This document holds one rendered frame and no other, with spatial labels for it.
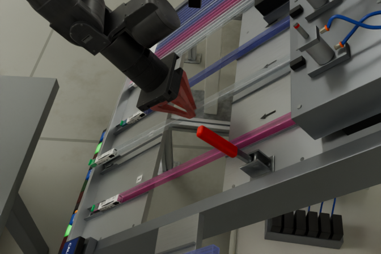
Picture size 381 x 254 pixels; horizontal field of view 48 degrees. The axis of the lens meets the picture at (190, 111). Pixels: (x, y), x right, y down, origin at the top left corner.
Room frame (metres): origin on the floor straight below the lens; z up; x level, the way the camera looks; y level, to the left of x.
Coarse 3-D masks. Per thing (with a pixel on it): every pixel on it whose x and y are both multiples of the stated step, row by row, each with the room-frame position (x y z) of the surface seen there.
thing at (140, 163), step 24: (144, 120) 0.61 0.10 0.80; (120, 144) 0.59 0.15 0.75; (144, 144) 0.53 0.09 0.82; (120, 168) 0.51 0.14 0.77; (144, 168) 0.46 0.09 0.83; (96, 192) 0.48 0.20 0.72; (120, 192) 0.44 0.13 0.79; (96, 216) 0.41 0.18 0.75; (120, 216) 0.38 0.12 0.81; (144, 216) 0.35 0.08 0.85
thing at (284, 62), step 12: (288, 60) 0.49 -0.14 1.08; (264, 72) 0.49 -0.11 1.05; (276, 72) 0.49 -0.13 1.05; (240, 84) 0.50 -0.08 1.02; (252, 84) 0.49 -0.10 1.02; (216, 96) 0.50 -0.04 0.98; (228, 96) 0.50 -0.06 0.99; (204, 108) 0.50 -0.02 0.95; (168, 120) 0.52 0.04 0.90; (180, 120) 0.51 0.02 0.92; (144, 132) 0.53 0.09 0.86; (156, 132) 0.51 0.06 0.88; (132, 144) 0.52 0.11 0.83
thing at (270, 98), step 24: (264, 24) 0.65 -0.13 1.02; (264, 48) 0.58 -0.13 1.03; (288, 48) 0.53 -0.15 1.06; (240, 72) 0.55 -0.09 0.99; (288, 72) 0.48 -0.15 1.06; (240, 96) 0.49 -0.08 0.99; (264, 96) 0.46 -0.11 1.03; (288, 96) 0.43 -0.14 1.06; (240, 120) 0.44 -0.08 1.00; (264, 120) 0.41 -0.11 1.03; (264, 144) 0.36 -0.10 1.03; (288, 144) 0.34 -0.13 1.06; (312, 144) 0.32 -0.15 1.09; (336, 144) 0.31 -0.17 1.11
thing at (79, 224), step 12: (120, 96) 0.74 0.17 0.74; (120, 108) 0.71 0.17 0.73; (120, 120) 0.68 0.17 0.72; (108, 132) 0.63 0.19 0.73; (108, 144) 0.60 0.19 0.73; (96, 168) 0.53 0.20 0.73; (96, 180) 0.51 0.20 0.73; (84, 192) 0.47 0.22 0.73; (84, 204) 0.45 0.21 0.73; (84, 216) 0.42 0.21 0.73; (72, 228) 0.39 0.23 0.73
